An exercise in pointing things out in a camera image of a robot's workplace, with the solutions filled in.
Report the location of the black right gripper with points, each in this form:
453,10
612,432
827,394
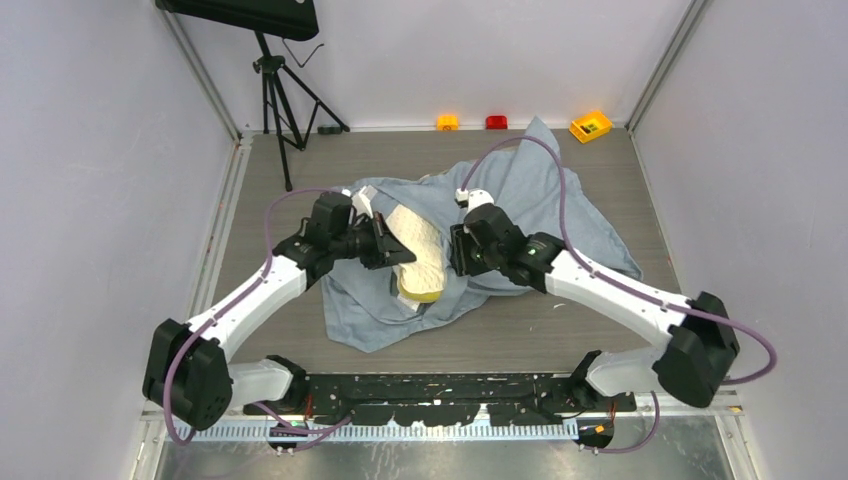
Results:
460,239

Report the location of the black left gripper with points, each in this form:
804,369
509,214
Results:
393,251

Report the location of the cream pillow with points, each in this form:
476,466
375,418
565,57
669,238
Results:
423,280

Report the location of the blue pillowcase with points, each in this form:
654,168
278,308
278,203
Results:
361,308

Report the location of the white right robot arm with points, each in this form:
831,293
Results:
689,352

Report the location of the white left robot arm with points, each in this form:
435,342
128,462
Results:
190,372

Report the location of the red toy block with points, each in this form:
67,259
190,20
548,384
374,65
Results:
496,122

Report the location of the orange toy block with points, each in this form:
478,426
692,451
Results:
447,122

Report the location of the small black block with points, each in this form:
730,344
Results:
330,129

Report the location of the yellow plastic bin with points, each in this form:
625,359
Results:
590,126

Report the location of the black tripod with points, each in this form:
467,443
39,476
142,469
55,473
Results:
277,110

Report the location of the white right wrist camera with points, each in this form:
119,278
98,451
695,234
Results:
469,200

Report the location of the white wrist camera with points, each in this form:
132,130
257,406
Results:
361,200
469,200

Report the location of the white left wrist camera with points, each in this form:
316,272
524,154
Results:
361,200

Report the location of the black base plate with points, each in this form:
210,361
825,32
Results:
508,399

